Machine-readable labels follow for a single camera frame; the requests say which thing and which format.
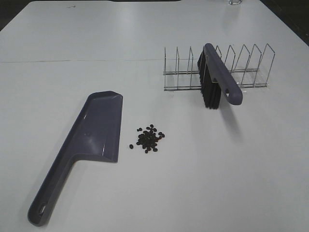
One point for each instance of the pile of coffee beans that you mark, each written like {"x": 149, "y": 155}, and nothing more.
{"x": 149, "y": 137}

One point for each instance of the purple plastic dustpan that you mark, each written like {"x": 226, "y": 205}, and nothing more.
{"x": 94, "y": 136}

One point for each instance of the clear glass at table edge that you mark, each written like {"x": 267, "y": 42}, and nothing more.
{"x": 235, "y": 2}

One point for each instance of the chrome wire rack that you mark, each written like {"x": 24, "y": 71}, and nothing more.
{"x": 249, "y": 66}

